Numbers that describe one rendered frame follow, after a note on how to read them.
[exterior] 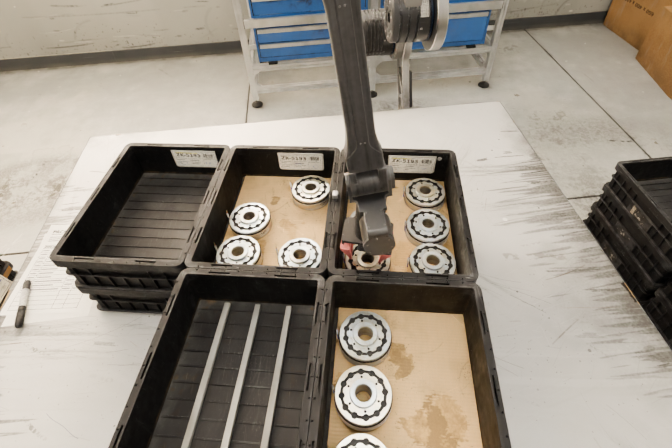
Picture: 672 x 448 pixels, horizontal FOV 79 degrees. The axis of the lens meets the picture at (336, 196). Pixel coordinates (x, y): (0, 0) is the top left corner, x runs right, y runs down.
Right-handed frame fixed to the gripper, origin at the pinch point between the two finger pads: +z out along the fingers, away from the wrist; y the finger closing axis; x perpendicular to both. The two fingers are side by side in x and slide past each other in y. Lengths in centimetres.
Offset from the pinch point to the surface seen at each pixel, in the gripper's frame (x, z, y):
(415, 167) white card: 30.5, -1.1, 9.9
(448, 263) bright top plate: 1.5, 0.1, 18.3
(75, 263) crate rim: -14, -3, -60
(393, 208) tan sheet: 19.2, 4.0, 5.4
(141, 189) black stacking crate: 17, 7, -65
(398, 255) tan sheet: 4.4, 3.8, 7.5
